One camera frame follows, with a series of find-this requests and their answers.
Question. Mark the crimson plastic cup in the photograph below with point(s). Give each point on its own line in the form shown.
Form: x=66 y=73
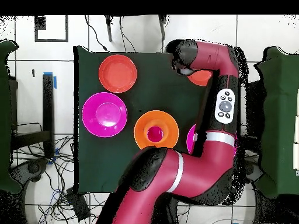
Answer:
x=155 y=134

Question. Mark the orange large bowl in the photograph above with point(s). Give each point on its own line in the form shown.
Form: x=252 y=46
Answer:
x=140 y=130

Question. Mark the red shallow bowl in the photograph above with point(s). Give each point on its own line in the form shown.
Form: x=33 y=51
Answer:
x=201 y=78
x=117 y=73

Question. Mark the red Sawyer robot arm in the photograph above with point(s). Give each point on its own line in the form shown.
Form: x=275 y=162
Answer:
x=198 y=168

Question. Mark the dark green tablecloth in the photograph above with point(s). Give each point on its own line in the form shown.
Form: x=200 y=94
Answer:
x=151 y=93

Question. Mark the pink large bowl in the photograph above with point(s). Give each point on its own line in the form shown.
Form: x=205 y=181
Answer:
x=190 y=138
x=104 y=114

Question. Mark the black stand leg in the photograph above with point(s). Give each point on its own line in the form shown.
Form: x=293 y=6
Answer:
x=162 y=28
x=108 y=30

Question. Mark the blue tape strip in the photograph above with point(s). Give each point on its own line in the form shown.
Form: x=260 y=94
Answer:
x=55 y=82

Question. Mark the black power box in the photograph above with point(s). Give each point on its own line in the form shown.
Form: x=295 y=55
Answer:
x=78 y=204

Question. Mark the green cloth covered table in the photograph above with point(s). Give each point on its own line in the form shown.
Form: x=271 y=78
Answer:
x=280 y=116
x=5 y=116

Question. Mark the black frame stand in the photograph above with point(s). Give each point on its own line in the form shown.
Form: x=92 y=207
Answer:
x=48 y=105

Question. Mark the black pedestal foot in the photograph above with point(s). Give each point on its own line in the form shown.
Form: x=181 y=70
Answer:
x=33 y=168

